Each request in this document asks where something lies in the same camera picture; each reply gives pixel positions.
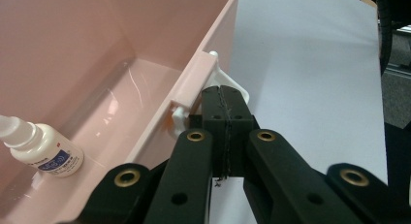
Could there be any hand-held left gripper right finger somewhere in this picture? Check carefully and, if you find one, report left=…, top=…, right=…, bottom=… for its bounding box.
left=221, top=84, right=357, bottom=224

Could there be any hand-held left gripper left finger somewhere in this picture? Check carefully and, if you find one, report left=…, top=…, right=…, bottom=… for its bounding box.
left=142, top=84, right=229, bottom=224

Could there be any pink storage box with handle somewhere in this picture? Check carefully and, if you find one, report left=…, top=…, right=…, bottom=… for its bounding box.
left=0, top=0, right=251, bottom=224

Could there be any small white dropper bottle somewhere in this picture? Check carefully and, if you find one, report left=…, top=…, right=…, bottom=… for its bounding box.
left=0, top=114, right=85, bottom=178

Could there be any aluminium floor rail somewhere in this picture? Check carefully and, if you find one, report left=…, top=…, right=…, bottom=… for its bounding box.
left=386, top=62, right=411, bottom=79

